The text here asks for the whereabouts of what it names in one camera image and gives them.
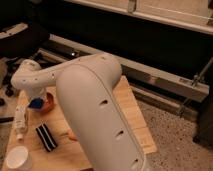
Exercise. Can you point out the black white striped cloth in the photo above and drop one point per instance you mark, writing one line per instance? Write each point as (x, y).
(46, 138)

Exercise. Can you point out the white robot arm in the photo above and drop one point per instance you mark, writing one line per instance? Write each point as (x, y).
(84, 89)

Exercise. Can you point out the clear plastic bottle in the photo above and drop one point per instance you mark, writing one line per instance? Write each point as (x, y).
(20, 122)

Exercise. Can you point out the wooden table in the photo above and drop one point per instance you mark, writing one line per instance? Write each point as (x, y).
(68, 156)

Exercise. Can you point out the white cup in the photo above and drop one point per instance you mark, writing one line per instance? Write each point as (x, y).
(18, 158)

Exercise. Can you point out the orange carrot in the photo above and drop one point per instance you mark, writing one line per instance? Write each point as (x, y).
(69, 134)

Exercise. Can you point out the metal rail beam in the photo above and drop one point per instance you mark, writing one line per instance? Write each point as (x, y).
(160, 88)

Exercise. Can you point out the black office chair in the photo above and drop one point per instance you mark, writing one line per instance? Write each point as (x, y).
(20, 34)

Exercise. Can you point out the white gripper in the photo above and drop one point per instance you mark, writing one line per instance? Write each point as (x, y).
(36, 93)

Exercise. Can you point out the orange ceramic bowl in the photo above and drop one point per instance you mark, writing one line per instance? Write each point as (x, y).
(48, 104)

